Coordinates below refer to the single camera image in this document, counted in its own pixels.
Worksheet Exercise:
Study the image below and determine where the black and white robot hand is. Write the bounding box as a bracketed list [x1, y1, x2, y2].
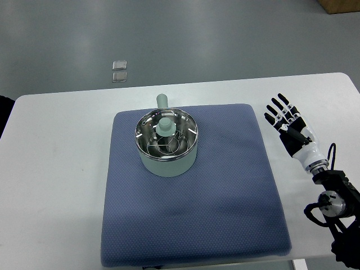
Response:
[264, 93, 329, 175]

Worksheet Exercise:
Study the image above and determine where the black object at left edge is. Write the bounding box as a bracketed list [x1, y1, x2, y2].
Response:
[0, 96, 15, 136]

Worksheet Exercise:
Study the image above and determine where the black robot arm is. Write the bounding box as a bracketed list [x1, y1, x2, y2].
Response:
[304, 143, 359, 269]

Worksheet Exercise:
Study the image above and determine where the upper floor metal plate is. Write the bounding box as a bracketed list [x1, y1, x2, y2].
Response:
[112, 60, 127, 70]

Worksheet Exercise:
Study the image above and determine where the glass lid with green knob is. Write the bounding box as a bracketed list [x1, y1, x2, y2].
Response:
[134, 108, 199, 161]

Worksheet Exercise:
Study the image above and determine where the wire steaming rack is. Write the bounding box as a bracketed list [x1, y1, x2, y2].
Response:
[146, 130, 188, 158]

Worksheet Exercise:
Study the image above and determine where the mint green steel pot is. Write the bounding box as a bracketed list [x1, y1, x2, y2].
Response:
[138, 93, 197, 177]

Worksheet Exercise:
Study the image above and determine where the blue textured mat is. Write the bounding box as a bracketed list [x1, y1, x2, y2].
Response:
[101, 104, 291, 267]

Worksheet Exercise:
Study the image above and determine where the white table leg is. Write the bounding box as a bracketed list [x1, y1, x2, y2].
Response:
[292, 259, 308, 270]

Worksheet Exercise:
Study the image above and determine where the brown cardboard box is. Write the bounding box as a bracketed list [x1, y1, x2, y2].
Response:
[318, 0, 359, 15]

